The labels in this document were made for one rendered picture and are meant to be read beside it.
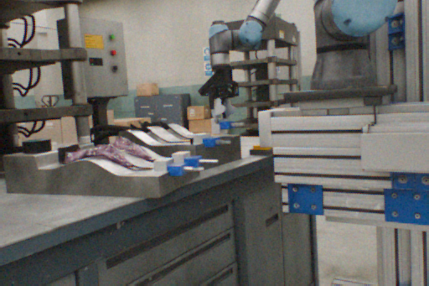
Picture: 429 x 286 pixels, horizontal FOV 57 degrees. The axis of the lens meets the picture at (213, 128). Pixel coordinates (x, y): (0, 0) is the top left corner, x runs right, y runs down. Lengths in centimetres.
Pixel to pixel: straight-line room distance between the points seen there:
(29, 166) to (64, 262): 36
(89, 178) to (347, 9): 74
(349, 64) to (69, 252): 75
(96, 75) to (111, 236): 120
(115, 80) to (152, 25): 721
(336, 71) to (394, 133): 21
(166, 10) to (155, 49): 89
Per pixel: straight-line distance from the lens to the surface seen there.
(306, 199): 103
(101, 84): 209
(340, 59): 94
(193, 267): 129
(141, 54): 945
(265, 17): 137
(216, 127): 145
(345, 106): 93
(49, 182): 118
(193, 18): 878
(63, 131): 535
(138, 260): 112
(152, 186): 99
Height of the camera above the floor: 104
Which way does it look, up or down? 5 degrees down
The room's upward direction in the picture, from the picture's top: 4 degrees counter-clockwise
